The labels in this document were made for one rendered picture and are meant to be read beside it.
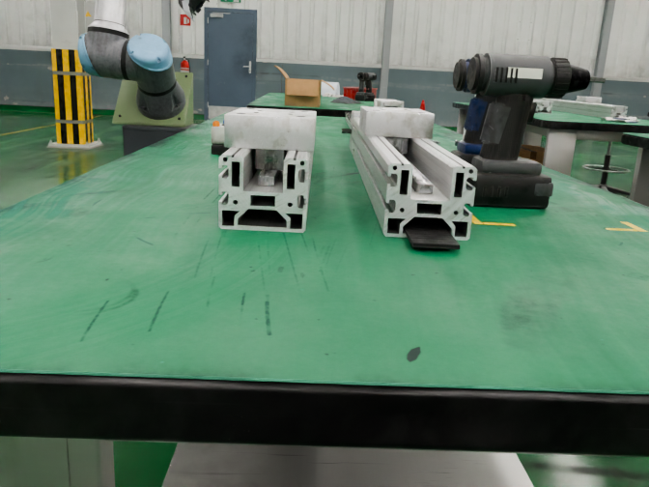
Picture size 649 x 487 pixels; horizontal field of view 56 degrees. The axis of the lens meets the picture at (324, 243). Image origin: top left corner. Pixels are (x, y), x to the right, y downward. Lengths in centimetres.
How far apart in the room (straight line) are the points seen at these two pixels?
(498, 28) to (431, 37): 131
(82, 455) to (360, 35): 1209
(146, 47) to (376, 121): 103
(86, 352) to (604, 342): 36
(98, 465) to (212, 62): 1210
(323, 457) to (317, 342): 88
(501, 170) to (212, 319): 59
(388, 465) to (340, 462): 10
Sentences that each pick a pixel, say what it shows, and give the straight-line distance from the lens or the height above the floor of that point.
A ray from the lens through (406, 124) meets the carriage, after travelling 102.
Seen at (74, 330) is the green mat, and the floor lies 78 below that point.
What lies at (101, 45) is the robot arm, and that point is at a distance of 194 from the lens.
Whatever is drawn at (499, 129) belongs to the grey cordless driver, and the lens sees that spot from 95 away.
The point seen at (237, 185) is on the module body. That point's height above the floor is 83.
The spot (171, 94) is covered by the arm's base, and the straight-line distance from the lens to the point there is 198.
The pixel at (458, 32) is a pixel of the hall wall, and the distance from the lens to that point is 1276.
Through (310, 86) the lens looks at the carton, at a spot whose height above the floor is 89.
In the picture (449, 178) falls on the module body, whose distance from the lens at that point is 72.
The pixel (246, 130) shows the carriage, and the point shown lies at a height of 89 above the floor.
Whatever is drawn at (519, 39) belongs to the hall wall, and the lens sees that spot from 1308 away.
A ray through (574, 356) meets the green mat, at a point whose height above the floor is 78.
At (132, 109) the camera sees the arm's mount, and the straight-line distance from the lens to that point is 206.
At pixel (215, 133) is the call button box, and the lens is 135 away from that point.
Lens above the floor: 95
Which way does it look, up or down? 15 degrees down
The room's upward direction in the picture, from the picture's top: 3 degrees clockwise
